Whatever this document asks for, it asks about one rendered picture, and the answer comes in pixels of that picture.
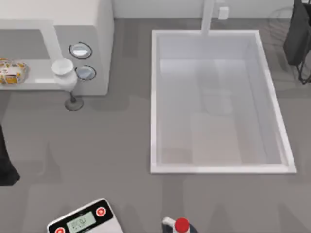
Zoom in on white sink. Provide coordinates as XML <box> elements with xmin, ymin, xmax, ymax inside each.
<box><xmin>149</xmin><ymin>29</ymin><xmax>297</xmax><ymax>175</ymax></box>

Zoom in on round microwave knob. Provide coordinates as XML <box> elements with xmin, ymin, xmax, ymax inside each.
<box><xmin>74</xmin><ymin>65</ymin><xmax>97</xmax><ymax>81</ymax></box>
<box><xmin>69</xmin><ymin>42</ymin><xmax>93</xmax><ymax>60</ymax></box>

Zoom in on pale microwave oven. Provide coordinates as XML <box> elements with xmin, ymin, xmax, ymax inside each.
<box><xmin>0</xmin><ymin>0</ymin><xmax>114</xmax><ymax>97</ymax></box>

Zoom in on dark bottle with red cap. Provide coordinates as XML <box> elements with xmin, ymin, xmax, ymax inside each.
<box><xmin>161</xmin><ymin>216</ymin><xmax>198</xmax><ymax>233</ymax></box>

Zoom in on tall white tap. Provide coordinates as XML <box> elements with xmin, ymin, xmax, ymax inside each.
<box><xmin>200</xmin><ymin>0</ymin><xmax>230</xmax><ymax>36</ymax></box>

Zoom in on black and white kitchen scale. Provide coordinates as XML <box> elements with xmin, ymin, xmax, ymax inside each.
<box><xmin>46</xmin><ymin>198</ymin><xmax>125</xmax><ymax>233</ymax></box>

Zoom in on yellow patterned bread bag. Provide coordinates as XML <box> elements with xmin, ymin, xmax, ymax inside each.
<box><xmin>0</xmin><ymin>58</ymin><xmax>29</xmax><ymax>86</ymax></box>

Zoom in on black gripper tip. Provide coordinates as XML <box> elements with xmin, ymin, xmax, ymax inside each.
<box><xmin>0</xmin><ymin>124</ymin><xmax>21</xmax><ymax>187</ymax></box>

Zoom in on black stand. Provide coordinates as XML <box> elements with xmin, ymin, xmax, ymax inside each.
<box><xmin>283</xmin><ymin>0</ymin><xmax>311</xmax><ymax>85</ymax></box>

